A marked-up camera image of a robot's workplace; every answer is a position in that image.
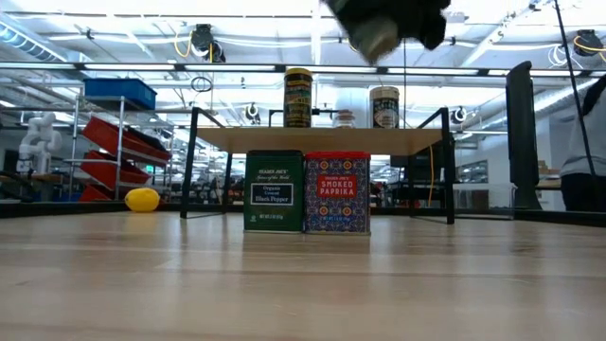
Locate black upright post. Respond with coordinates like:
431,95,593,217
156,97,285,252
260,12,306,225
505,60,544,211

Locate yellow lemon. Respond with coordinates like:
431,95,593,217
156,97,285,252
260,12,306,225
124,187,161,214

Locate green black pepper tin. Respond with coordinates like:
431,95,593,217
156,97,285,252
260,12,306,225
242,150,305,234

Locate wooden shelf black metal legs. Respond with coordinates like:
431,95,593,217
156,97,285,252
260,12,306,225
179,106,456,226

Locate crunchy onion jar yellow lid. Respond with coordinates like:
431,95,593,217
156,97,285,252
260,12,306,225
283,67,314,129

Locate red plastic bin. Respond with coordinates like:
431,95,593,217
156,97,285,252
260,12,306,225
81,116,172,166
78,184,115,204
79,150,152,190

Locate wooden workbench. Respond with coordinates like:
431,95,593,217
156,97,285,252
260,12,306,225
536,174,567,190

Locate black table frame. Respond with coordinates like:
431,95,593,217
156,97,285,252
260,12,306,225
0,199,606,228

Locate black ceiling cable reel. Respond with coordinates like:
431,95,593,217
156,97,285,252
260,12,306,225
190,23,226,63
573,28,605,58

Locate furikake seasoning jar beige lid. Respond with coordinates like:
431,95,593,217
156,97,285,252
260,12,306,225
368,85,401,130

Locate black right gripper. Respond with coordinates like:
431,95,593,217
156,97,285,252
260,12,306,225
325,0,451,52

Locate blue plastic bin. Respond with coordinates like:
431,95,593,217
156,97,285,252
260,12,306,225
83,78,158,111

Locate small glass jar cork lid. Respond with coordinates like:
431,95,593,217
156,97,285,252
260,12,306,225
333,109,357,130

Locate thin black slanted rod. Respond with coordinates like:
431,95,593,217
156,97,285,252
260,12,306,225
552,0,606,213

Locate hanging black cable loop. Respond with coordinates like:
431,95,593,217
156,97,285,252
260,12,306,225
190,75,213,94

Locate smoked paprika tin red lid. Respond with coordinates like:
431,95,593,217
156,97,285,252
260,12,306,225
303,151,372,236

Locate oregano glass jar green lid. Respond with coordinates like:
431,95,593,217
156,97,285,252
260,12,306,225
352,15,401,66

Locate dark monitor screen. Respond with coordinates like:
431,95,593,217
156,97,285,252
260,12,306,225
456,159,490,185

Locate yellow hanging cable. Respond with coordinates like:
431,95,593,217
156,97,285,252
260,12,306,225
427,144,436,208

